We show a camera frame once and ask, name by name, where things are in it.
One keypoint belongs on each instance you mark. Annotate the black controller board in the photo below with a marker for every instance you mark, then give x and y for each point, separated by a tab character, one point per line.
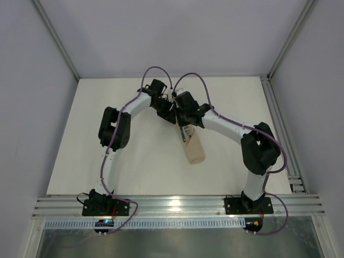
103	226
253	225

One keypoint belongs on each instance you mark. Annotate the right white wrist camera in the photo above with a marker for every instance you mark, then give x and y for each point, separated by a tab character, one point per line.
181	90

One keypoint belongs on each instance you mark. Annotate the beige cloth napkin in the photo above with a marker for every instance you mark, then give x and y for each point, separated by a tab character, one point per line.
192	147

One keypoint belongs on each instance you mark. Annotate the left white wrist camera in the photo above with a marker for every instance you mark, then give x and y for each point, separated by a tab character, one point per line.
170	95

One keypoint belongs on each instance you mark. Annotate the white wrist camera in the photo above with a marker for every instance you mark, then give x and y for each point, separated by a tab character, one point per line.
181	90
170	95

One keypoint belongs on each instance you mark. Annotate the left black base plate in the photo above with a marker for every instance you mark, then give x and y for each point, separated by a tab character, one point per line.
96	204

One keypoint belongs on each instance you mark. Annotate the green handled knife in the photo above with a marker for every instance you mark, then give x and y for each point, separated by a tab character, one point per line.
183	133

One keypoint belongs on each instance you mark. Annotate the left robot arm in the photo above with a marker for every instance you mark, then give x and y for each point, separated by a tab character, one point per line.
114	134

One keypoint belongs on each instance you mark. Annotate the right side aluminium rail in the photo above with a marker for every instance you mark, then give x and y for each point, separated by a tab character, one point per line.
293	169

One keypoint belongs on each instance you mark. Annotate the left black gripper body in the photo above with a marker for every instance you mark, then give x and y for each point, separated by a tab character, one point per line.
166	115

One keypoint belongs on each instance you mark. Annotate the right black controller board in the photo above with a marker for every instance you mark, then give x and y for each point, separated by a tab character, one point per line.
253	225

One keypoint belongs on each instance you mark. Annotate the slotted grey cable duct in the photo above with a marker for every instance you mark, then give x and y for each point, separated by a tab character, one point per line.
148	223

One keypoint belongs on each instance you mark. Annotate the right aluminium frame post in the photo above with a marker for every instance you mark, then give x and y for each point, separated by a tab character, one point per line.
292	36

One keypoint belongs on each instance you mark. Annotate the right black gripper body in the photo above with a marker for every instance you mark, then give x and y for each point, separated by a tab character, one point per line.
181	118

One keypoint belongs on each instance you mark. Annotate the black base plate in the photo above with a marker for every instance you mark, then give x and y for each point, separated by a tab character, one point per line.
243	205
96	204

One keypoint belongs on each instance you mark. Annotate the green handled fork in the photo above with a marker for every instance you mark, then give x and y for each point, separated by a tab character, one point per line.
189	132

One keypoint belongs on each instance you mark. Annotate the aluminium mounting rail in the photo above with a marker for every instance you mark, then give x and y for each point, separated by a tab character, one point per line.
67	206

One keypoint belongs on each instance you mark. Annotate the left aluminium frame post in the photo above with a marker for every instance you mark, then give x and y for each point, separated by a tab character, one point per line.
43	15

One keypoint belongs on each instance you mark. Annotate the left black controller board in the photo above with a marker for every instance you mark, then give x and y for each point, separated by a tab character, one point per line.
103	226

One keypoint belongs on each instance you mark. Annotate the aluminium frame post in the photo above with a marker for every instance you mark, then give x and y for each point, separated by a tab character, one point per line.
43	15
292	36

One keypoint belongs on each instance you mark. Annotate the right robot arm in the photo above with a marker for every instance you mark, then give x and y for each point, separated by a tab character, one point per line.
259	149

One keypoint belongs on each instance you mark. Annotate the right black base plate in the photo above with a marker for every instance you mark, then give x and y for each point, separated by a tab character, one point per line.
243	205

